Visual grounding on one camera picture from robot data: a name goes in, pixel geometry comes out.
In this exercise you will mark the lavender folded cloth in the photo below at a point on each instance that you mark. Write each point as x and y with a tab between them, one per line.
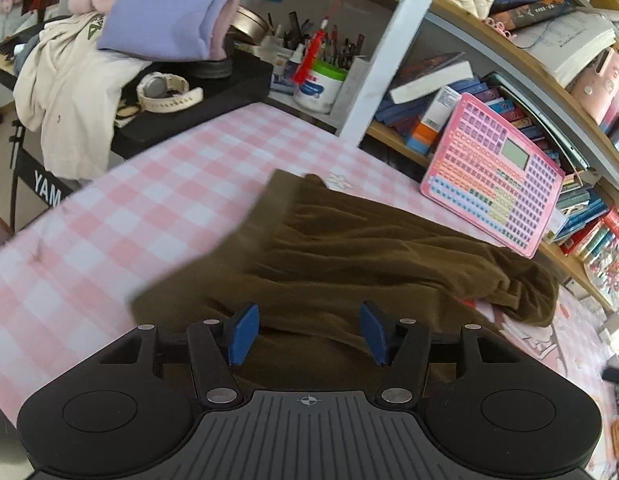
164	10

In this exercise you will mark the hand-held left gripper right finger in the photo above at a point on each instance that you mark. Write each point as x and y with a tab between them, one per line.
375	330

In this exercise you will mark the white plastic jar green lid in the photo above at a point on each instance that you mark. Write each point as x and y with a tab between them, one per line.
319	87

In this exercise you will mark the wooden bookshelf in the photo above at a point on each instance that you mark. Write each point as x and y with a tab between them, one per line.
514	60

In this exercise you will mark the pink keyboard toy tablet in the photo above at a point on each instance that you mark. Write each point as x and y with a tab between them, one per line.
494	172

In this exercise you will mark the cream wristwatch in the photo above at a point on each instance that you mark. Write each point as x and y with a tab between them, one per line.
164	92

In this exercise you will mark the black keyboard stand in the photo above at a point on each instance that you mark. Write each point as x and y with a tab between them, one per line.
34	170

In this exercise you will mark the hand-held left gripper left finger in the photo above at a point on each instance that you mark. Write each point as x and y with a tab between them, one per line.
242	327

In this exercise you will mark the black tray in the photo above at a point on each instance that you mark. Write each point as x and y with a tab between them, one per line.
189	110

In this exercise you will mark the pink box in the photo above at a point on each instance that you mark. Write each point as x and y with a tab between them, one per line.
602	85

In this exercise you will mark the pink checkered tablecloth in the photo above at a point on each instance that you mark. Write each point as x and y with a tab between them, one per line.
154	195

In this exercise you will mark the brown garment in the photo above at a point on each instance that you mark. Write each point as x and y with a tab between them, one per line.
349	255

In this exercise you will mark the row of shelved books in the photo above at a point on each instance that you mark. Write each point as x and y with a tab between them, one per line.
494	110

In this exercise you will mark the red tassel ornament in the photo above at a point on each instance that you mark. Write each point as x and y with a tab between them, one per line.
312	57

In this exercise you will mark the beige hooded sweatshirt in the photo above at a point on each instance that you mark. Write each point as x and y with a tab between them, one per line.
69	95

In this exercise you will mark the round gold tin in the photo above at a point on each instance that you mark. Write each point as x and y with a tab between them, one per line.
249	25

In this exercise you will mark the pen holder with pens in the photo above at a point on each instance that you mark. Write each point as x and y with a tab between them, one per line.
289	35

